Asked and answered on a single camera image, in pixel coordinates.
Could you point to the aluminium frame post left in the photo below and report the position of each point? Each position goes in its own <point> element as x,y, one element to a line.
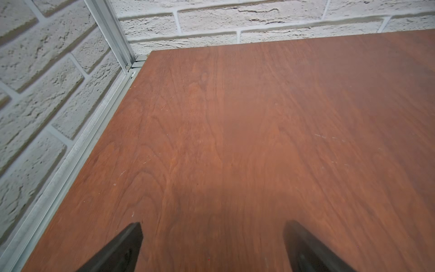
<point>108,23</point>

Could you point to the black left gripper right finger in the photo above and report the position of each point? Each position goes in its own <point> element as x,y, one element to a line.
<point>306,253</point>

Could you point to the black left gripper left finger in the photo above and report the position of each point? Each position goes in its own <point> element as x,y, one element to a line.
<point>120,254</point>

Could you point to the aluminium frame rail left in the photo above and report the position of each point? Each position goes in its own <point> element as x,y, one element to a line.
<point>30,231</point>

